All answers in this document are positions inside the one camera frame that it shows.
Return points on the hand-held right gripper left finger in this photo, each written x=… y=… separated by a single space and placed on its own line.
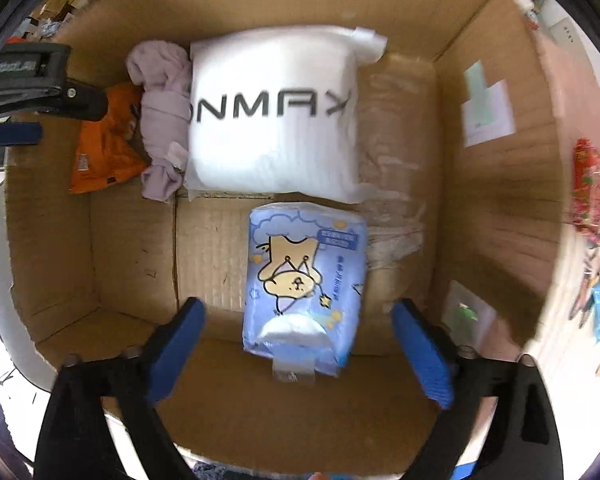
x=179 y=347

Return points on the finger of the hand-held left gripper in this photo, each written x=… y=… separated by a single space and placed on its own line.
x=77 y=97

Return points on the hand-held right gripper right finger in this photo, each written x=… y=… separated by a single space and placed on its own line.
x=425 y=355

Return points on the orange cloth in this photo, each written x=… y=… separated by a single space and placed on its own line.
x=107 y=150

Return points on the lilac cloth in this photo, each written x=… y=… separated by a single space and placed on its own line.
x=162 y=120

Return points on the blue cartoon tissue pack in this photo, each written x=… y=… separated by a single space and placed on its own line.
x=302 y=285

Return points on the brown cardboard box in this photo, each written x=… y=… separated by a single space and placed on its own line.
x=300 y=270

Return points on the white plastic bag package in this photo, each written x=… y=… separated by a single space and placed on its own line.
x=275 y=120

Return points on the red patterned packet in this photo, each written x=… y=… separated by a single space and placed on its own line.
x=591 y=185

